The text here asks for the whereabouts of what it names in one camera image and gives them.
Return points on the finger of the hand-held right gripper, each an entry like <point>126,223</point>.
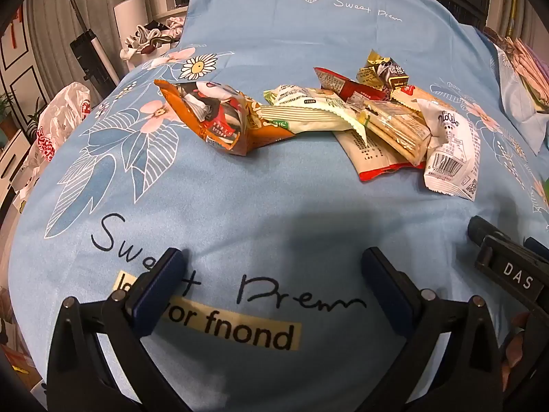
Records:
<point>480,228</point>
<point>538,249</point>

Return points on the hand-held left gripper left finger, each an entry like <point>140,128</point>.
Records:
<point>158,292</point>

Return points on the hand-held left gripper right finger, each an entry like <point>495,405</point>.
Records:
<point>384,287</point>

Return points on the gold candy packet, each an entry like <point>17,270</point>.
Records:
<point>369,75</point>

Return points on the red snack packet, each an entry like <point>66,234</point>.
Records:
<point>343,86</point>

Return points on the person's right hand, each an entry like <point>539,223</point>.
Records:
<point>517,347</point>

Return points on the white barcode snack packet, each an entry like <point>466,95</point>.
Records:
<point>450,146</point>

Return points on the clear cracker packet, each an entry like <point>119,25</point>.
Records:
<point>399,133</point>

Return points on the blue floral bedsheet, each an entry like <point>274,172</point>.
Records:
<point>274,223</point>

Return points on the white packet with red edge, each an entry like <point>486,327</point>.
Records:
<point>364,158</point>

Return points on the light blue pillowcase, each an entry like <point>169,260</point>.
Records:
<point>514,94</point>

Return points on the orange and white snack packet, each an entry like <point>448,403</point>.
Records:
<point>411,92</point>

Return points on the pink striped cloth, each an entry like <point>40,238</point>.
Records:
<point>529,68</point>

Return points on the dark brown candy packet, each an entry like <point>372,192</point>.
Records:
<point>394,77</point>

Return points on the orange snack bag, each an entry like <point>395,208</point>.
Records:
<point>180,107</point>

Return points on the green and white snack wrapper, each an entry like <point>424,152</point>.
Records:
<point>309,116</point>

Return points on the white cabinet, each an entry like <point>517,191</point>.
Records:
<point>13,163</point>

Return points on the white and red plastic bag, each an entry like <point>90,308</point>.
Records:
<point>60,116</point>

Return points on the potted plant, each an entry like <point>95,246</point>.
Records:
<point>7,116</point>
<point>35,118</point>

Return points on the upright vacuum cleaner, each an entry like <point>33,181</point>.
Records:
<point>88,51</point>

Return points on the pile of clothes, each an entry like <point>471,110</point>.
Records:
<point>146,38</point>

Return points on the framed wall picture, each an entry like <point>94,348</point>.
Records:
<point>25,88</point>

